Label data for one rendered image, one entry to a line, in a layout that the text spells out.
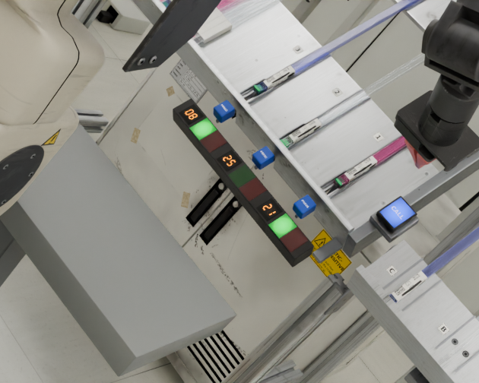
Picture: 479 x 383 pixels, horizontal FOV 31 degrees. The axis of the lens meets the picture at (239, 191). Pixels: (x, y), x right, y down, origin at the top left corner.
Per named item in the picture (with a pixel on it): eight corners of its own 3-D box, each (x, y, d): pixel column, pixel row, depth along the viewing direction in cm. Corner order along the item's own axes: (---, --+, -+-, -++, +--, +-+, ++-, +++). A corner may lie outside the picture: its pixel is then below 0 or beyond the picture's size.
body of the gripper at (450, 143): (428, 96, 115) (443, 63, 108) (480, 150, 111) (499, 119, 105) (392, 119, 112) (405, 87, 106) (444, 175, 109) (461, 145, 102)
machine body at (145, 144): (200, 446, 189) (390, 264, 164) (39, 213, 213) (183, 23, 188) (330, 382, 244) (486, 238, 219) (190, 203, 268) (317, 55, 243)
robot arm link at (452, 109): (433, 76, 100) (474, 104, 98) (465, 42, 102) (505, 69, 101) (418, 109, 106) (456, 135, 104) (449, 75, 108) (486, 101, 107)
